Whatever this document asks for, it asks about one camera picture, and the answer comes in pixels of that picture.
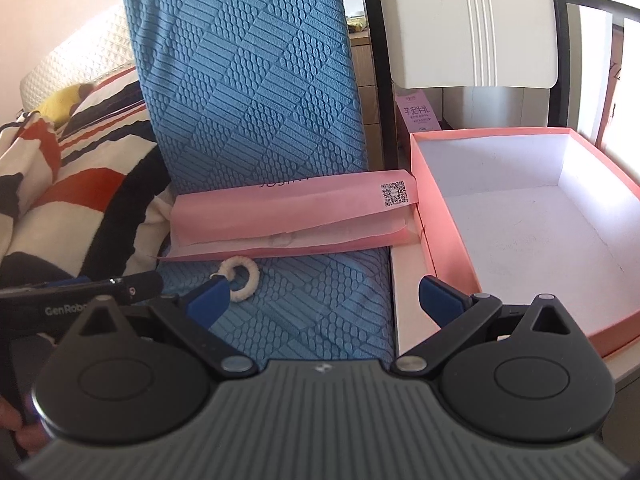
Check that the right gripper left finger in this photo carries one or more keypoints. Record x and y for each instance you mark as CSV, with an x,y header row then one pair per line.
x,y
187,320

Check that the small pink card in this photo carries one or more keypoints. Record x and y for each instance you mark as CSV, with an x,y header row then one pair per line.
x,y
420,110

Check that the white folding chair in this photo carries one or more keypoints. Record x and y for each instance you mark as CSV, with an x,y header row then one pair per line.
x,y
480,44

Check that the striped blanket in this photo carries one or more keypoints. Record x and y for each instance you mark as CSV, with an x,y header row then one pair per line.
x,y
87,199

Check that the person's left hand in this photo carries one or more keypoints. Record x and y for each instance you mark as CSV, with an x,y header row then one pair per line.
x,y
31,438

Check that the pink open box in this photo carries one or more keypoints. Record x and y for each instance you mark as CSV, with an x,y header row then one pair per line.
x,y
521,211

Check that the black metal rail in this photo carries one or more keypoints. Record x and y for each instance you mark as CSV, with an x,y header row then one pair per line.
x,y
619,11

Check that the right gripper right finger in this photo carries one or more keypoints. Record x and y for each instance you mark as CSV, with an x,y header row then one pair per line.
x,y
461,319

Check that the yellow plush toy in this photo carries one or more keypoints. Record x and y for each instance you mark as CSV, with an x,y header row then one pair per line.
x,y
60,105

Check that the pink paper bag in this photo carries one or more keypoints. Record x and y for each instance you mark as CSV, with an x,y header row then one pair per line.
x,y
323,215

